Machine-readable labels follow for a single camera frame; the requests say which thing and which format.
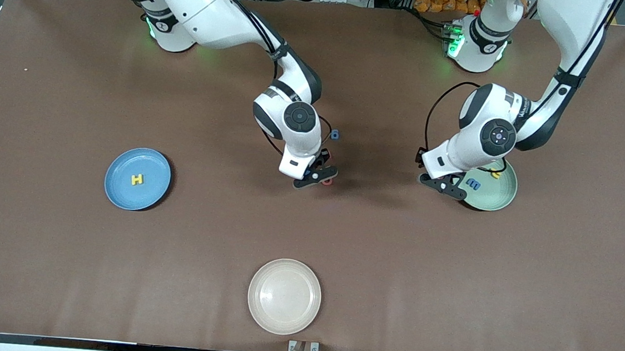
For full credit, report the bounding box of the orange snack bags pile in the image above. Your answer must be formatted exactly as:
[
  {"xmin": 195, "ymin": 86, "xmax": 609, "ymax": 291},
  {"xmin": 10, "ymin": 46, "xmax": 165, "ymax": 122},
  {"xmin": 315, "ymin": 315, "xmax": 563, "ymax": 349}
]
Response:
[{"xmin": 414, "ymin": 0, "xmax": 483, "ymax": 17}]

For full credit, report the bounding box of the beige plate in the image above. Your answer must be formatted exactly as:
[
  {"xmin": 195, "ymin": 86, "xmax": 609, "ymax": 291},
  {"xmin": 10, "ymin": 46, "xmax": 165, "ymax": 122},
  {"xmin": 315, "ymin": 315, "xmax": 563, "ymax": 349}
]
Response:
[{"xmin": 245, "ymin": 256, "xmax": 325, "ymax": 338}]

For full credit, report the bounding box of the green plate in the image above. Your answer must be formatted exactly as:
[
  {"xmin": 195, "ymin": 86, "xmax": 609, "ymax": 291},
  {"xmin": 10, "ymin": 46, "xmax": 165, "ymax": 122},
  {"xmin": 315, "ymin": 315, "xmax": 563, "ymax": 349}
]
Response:
[{"xmin": 458, "ymin": 156, "xmax": 520, "ymax": 214}]

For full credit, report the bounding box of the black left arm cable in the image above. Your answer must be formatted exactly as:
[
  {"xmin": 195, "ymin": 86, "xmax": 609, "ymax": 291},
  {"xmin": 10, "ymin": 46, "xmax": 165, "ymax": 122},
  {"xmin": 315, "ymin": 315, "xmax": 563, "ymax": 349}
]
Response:
[{"xmin": 421, "ymin": 0, "xmax": 622, "ymax": 182}]

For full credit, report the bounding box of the blue plate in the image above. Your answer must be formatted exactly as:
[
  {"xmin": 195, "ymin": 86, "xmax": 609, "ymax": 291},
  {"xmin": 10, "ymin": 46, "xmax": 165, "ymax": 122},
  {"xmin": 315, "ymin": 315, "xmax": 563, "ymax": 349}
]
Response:
[{"xmin": 102, "ymin": 145, "xmax": 174, "ymax": 213}]

